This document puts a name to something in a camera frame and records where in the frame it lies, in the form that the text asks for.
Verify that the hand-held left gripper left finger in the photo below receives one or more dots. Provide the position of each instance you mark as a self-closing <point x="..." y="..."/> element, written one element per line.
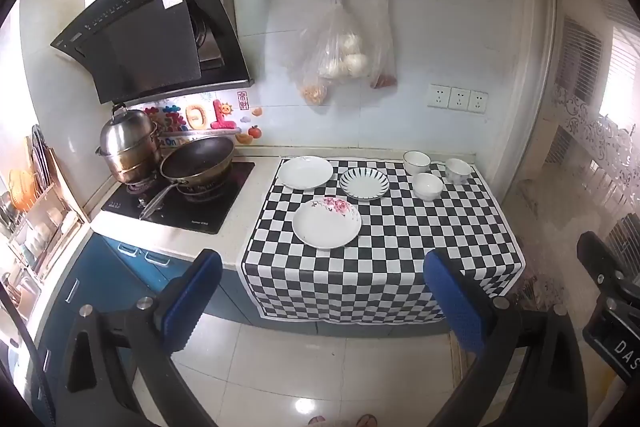
<point x="192" y="302"/>

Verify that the white patterned bowl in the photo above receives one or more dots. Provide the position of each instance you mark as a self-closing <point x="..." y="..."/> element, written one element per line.
<point x="457" y="171"/>

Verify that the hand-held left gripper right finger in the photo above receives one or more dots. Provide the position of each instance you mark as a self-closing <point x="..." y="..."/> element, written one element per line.
<point x="452" y="302"/>

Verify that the plastic bag with orange food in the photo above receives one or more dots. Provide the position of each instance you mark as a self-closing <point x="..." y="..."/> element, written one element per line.
<point x="314" y="92"/>

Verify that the window with lace curtain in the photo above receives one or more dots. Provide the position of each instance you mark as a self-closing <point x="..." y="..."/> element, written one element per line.
<point x="595" y="142"/>

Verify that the orange basket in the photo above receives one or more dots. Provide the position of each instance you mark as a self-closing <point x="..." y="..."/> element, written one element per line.
<point x="22" y="189"/>

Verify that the black gas stove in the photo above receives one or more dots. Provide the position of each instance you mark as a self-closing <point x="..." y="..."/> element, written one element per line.
<point x="200" y="207"/>

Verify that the dish rack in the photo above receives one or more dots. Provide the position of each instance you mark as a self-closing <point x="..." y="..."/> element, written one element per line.
<point x="40" y="232"/>

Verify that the blue striped plate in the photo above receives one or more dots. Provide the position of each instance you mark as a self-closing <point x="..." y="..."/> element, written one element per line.
<point x="364" y="183"/>

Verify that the person's foot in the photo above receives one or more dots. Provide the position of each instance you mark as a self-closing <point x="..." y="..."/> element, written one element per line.
<point x="318" y="422"/>
<point x="366" y="421"/>

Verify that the plastic bag of buns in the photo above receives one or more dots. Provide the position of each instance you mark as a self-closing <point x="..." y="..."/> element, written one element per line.
<point x="345" y="57"/>

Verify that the steel steamer pot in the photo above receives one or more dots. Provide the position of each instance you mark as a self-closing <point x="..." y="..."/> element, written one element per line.
<point x="127" y="142"/>

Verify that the pink floral plate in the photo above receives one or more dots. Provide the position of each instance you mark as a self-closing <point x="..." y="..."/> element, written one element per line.
<point x="325" y="227"/>

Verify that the black range hood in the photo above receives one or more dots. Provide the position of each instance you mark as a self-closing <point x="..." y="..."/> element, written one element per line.
<point x="145" y="42"/>

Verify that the white bowl with dark rim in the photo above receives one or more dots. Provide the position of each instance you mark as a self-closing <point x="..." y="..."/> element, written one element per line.
<point x="416" y="163"/>

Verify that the black white checkered cloth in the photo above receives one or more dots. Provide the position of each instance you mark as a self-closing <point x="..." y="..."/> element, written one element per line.
<point x="400" y="257"/>

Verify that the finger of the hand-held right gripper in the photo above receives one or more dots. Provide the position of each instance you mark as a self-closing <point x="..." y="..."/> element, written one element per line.
<point x="600" y="262"/>

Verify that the white wall socket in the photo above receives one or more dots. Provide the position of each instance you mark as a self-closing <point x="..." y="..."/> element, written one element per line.
<point x="478" y="102"/>
<point x="459" y="99"/>
<point x="438" y="96"/>

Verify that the plain white plate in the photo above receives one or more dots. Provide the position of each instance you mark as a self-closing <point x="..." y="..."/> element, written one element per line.
<point x="305" y="172"/>

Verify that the colourful wall stickers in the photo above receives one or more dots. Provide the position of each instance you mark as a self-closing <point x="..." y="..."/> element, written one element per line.
<point x="220" y="117"/>

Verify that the plastic bag with red food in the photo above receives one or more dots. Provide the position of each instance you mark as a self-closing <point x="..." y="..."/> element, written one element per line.
<point x="384" y="77"/>

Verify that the plain white bowl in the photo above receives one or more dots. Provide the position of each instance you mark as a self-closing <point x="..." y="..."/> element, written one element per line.
<point x="428" y="187"/>

